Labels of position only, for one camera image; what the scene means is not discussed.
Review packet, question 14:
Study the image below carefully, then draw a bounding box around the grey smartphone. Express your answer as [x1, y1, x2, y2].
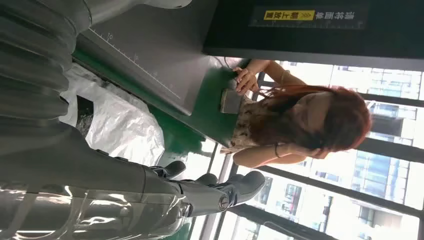
[220, 87, 244, 115]

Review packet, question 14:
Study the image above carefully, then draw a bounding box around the person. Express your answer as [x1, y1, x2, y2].
[220, 59, 373, 169]

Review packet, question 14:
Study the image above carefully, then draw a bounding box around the black inbound scanning machine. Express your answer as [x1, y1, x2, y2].
[73, 0, 424, 117]

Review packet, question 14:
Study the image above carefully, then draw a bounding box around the dark window frame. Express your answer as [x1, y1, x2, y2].
[188, 59, 424, 240]

